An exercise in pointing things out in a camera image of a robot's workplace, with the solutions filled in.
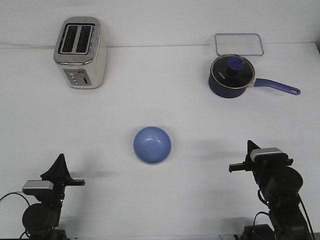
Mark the glass pot lid blue knob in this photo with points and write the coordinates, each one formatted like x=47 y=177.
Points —
x=232 y=71

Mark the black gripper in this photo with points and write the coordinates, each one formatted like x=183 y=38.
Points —
x=59 y=173
x=246 y=165

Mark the dark blue saucepan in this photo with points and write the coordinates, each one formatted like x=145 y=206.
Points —
x=229 y=92

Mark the green bowl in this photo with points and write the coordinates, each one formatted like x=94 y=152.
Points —
x=152 y=158

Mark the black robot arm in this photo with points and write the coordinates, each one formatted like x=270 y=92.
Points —
x=41 y=219
x=278 y=188

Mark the silver two-slot toaster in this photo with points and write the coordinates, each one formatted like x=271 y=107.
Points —
x=80 y=52

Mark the clear container lid blue rim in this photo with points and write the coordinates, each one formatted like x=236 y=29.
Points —
x=243 y=44

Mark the blue bowl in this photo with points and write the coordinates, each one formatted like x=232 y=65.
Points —
x=152 y=139

